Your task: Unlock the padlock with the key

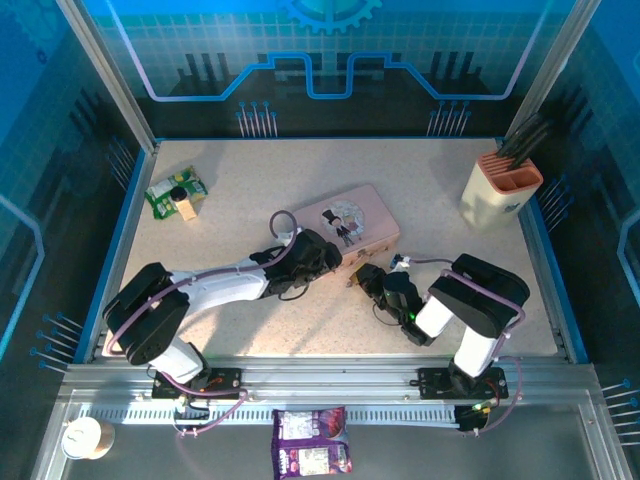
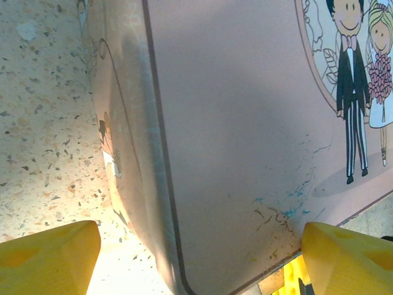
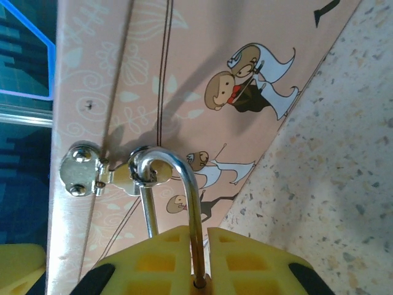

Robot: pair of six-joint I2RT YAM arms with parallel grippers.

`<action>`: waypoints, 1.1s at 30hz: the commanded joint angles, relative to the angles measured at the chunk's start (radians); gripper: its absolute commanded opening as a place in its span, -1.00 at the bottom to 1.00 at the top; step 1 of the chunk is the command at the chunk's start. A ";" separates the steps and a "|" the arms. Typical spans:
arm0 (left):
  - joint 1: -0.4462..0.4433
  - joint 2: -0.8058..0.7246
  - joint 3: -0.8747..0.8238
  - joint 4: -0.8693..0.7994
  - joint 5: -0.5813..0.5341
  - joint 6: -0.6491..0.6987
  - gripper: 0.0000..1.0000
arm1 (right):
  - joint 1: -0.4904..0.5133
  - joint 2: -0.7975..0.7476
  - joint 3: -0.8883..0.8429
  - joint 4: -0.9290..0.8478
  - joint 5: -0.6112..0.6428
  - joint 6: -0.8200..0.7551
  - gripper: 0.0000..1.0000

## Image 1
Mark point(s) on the aluminium frame post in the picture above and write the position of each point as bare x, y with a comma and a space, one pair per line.
107, 75
550, 70

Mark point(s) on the glass jar with black lid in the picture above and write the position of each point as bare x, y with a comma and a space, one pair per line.
184, 206

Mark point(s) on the black controller board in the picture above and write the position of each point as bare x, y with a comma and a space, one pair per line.
192, 412
472, 417

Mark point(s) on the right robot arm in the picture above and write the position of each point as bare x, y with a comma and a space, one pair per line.
480, 300

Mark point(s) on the paper cup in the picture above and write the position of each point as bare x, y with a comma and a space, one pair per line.
85, 439

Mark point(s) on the pink wedding cartoon tin box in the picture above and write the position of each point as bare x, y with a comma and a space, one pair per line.
350, 215

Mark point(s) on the cream knife block orange top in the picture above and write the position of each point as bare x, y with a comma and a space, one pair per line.
492, 205

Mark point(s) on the green snack packet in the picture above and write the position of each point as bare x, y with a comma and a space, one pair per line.
160, 197

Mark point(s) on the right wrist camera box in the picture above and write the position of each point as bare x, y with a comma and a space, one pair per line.
400, 261

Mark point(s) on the aluminium mounting rail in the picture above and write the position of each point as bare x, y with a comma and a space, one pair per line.
325, 377

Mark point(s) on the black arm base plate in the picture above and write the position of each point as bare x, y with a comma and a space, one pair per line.
225, 382
435, 384

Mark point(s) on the purple snack packet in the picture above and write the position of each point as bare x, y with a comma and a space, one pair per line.
310, 445

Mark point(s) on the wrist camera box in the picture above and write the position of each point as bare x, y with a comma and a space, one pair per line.
289, 235
400, 261

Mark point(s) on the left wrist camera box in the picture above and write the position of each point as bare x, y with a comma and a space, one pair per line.
289, 235

